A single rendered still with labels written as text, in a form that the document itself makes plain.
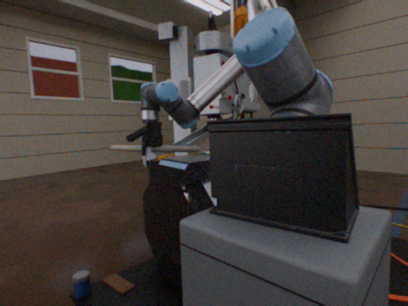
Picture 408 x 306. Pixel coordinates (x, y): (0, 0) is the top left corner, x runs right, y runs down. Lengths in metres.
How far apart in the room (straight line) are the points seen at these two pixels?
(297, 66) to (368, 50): 5.91
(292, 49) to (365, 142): 5.83
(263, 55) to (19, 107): 7.07
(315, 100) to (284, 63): 0.14
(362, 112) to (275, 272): 5.99
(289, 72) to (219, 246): 0.43
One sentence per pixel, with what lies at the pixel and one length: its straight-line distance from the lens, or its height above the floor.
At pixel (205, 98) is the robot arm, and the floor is 1.21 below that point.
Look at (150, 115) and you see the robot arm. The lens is 1.17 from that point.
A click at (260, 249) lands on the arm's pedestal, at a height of 0.85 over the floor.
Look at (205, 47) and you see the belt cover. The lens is 1.92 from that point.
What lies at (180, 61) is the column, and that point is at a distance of 2.67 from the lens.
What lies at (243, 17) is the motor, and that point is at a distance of 2.62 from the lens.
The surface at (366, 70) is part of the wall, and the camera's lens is 6.49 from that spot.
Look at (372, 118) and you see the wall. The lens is 6.39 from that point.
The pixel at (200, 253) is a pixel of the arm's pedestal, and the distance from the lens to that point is 0.64.
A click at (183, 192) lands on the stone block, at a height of 0.71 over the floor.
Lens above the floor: 1.09
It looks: 6 degrees down
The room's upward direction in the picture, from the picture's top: 2 degrees counter-clockwise
